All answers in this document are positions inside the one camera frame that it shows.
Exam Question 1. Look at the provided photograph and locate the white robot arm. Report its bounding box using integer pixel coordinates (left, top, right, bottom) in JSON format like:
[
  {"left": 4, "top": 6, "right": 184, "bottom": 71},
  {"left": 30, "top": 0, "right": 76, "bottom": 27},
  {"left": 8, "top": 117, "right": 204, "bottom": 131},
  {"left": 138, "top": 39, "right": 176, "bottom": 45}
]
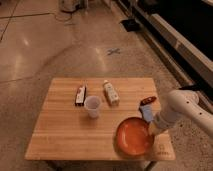
[{"left": 148, "top": 90, "right": 213, "bottom": 139}]

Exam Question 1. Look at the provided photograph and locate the white lying bottle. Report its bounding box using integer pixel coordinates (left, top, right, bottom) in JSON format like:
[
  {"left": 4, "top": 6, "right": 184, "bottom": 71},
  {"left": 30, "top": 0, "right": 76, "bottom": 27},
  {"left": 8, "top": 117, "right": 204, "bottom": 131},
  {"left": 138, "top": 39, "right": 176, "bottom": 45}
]
[{"left": 103, "top": 80, "right": 120, "bottom": 106}]

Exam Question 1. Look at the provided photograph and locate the clear plastic cup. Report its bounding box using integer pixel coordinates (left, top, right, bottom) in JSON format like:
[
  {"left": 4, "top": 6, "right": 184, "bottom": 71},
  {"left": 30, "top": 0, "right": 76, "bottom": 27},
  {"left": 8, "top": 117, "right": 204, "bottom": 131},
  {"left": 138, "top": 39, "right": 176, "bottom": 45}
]
[{"left": 84, "top": 96, "right": 101, "bottom": 118}]

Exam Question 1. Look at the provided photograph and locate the red white snack box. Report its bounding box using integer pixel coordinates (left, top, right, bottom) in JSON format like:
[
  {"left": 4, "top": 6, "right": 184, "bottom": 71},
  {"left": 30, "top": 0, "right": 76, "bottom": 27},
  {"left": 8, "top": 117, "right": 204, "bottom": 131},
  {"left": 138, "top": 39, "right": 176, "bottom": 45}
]
[{"left": 75, "top": 85, "right": 86, "bottom": 106}]

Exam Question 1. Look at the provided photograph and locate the wooden table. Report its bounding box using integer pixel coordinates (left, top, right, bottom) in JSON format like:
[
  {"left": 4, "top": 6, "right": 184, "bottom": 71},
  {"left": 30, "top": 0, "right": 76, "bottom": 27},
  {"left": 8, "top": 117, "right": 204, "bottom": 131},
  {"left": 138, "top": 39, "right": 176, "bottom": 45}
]
[{"left": 24, "top": 77, "right": 177, "bottom": 171}]

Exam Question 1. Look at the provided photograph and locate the blue sponge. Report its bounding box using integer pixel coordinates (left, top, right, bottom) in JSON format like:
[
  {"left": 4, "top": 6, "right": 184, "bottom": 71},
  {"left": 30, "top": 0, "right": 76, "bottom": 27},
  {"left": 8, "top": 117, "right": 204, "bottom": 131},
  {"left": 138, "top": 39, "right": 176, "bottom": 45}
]
[{"left": 139, "top": 105, "right": 154, "bottom": 122}]

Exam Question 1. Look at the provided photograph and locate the black floor mat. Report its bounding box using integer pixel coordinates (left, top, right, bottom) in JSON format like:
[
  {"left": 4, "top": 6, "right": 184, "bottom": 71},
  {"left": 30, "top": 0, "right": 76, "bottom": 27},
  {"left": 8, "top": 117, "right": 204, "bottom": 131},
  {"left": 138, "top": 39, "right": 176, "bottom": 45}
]
[{"left": 120, "top": 19, "right": 140, "bottom": 32}]

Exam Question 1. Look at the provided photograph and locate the white machine base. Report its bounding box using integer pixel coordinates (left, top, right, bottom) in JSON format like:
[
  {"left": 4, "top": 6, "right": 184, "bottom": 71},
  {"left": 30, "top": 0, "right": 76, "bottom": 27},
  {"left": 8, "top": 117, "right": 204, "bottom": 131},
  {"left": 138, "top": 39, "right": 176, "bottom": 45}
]
[{"left": 59, "top": 0, "right": 88, "bottom": 13}]

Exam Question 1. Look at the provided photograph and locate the grey wall ledge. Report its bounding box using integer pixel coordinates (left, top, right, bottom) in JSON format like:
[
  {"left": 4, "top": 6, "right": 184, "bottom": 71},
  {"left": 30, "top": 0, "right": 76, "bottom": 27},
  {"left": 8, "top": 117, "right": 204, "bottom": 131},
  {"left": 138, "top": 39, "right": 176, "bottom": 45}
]
[{"left": 114, "top": 0, "right": 213, "bottom": 88}]

